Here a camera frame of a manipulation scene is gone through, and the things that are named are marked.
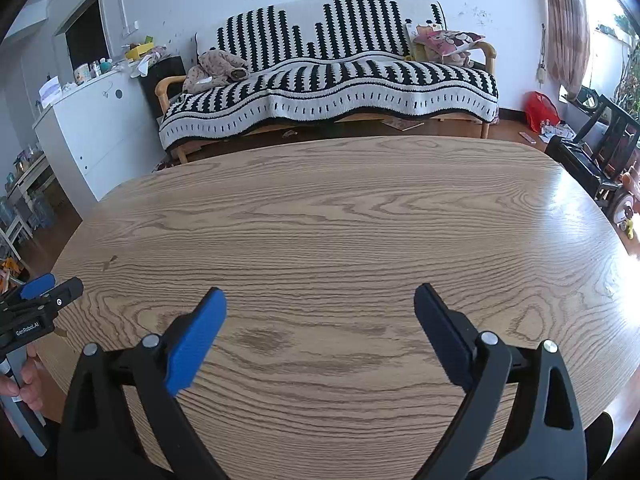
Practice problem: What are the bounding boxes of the hanging wall brush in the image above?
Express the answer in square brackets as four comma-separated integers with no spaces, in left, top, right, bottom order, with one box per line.
[537,24,547,86]

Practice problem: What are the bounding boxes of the black wooden chair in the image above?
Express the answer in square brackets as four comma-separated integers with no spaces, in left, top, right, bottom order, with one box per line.
[572,92,640,186]

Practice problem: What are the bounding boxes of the patterned curtain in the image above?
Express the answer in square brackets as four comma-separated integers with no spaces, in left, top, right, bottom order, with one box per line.
[541,0,591,103]

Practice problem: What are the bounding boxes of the black cabinet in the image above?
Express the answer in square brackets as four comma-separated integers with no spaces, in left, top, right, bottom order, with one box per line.
[137,56,187,121]

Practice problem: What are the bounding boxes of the pink cartoon cushion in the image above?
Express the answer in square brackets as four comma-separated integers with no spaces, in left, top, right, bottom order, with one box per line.
[412,29,486,66]

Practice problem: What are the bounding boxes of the black round stool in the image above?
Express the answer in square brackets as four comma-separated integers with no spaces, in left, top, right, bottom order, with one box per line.
[585,411,615,480]

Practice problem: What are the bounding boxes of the green potted plant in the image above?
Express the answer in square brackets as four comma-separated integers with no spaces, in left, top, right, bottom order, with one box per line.
[610,10,640,116]

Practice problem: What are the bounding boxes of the scattered floor papers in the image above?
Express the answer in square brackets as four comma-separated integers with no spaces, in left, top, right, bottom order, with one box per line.
[539,122,576,143]

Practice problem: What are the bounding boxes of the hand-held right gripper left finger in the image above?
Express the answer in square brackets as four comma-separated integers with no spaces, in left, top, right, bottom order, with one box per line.
[56,286,228,480]

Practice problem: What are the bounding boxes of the blue water jug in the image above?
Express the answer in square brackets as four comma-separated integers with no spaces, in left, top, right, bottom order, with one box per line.
[30,195,56,231]

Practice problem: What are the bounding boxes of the wooden sofa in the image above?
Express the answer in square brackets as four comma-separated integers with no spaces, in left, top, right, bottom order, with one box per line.
[154,0,501,165]

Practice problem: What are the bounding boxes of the white side table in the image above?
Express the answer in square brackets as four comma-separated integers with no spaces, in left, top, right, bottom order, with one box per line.
[5,152,56,211]

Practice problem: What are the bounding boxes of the red plastic bag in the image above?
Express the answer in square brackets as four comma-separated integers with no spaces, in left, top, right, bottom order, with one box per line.
[524,91,561,133]

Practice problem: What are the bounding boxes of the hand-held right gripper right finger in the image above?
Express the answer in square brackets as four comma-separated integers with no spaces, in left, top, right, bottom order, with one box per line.
[413,282,590,480]

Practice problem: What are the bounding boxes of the yellow toy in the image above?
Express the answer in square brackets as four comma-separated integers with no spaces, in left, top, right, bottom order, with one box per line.
[0,257,26,291]

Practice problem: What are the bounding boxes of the yellow box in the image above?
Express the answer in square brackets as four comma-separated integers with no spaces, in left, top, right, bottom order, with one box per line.
[125,37,155,61]

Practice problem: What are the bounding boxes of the white cabinet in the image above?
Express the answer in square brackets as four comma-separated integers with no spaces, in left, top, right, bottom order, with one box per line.
[32,67,166,201]

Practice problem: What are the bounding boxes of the person's left hand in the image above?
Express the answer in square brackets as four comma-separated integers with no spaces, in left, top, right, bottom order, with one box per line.
[0,356,47,414]

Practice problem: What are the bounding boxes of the brown flat cardboard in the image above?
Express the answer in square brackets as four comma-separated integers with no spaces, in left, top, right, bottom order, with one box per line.
[382,117,426,131]

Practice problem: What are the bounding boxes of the black and white striped blanket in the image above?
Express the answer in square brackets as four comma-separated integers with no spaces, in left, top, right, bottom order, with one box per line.
[159,0,500,151]

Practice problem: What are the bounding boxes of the white paper box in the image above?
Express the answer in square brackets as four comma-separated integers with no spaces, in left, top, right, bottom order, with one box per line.
[39,76,63,108]

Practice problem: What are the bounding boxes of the beige clothing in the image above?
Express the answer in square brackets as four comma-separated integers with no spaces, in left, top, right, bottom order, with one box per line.
[182,50,251,95]

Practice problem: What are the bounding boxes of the pink tricycle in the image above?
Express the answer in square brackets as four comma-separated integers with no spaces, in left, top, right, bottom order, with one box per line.
[607,160,640,241]

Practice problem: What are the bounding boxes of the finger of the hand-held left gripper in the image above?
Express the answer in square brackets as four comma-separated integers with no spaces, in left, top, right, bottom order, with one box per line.
[19,273,57,300]
[29,276,85,311]

